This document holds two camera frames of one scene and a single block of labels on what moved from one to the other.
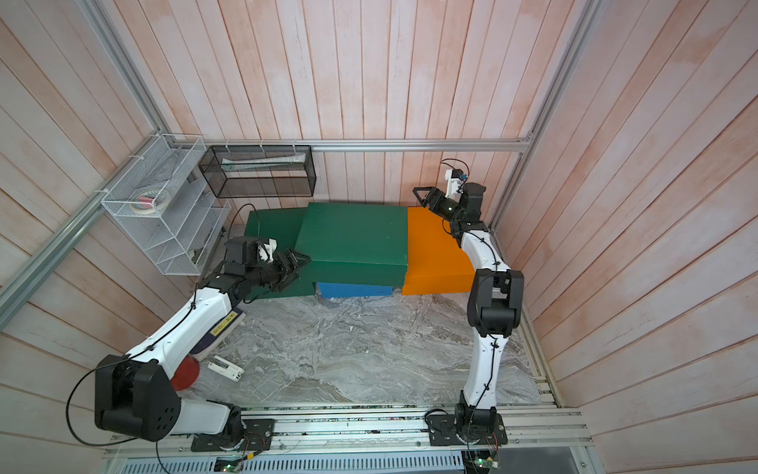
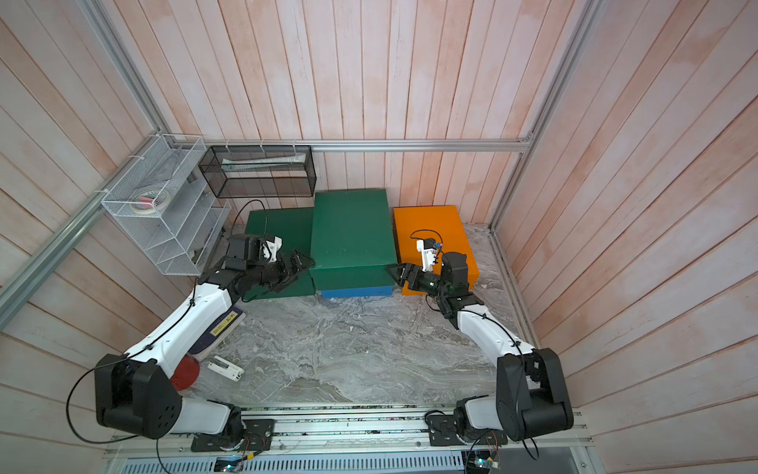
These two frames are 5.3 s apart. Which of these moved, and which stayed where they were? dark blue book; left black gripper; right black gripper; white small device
Moved: right black gripper
Stayed: white small device; dark blue book; left black gripper
